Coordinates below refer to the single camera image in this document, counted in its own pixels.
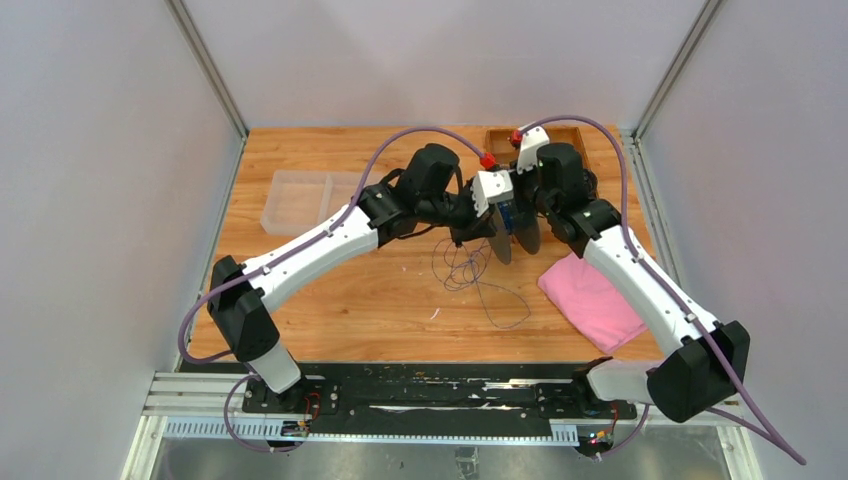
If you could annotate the aluminium corner frame post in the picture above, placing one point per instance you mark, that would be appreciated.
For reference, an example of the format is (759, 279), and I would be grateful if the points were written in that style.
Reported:
(681, 58)
(194, 39)

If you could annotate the wooden compartment organizer tray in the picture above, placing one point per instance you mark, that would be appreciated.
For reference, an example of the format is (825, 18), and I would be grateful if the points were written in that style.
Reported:
(516, 152)

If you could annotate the clear plastic divided tray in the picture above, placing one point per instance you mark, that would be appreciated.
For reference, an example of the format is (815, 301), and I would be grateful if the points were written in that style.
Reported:
(299, 200)

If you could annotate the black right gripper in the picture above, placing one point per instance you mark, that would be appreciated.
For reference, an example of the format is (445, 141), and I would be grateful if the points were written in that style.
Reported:
(518, 183)

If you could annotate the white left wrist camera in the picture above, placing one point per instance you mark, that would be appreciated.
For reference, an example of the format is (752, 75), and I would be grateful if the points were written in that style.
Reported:
(490, 188)

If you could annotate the aluminium rail frame front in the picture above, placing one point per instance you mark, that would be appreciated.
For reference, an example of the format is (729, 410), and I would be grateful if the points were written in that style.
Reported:
(190, 428)

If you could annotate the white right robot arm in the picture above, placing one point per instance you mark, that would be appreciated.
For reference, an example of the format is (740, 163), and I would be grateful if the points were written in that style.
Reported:
(703, 355)

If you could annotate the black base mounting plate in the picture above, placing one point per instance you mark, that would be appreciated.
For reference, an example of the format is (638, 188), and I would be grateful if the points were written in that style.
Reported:
(435, 399)

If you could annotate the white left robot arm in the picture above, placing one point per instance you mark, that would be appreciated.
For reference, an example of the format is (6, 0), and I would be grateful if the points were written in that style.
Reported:
(245, 295)

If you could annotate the aluminium corner frame post left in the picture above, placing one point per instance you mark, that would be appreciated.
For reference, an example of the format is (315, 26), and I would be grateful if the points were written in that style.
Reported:
(194, 39)

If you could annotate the dark grey filament spool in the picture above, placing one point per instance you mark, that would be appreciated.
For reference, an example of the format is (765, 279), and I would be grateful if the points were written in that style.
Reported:
(514, 221)

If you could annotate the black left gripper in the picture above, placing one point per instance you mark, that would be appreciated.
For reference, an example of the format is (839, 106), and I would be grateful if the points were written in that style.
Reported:
(475, 228)

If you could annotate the aluminium corner frame post right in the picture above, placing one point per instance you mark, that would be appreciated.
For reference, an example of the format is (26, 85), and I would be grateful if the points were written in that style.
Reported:
(681, 58)

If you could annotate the pink cloth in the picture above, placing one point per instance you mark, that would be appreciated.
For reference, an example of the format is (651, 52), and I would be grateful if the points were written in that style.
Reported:
(591, 303)

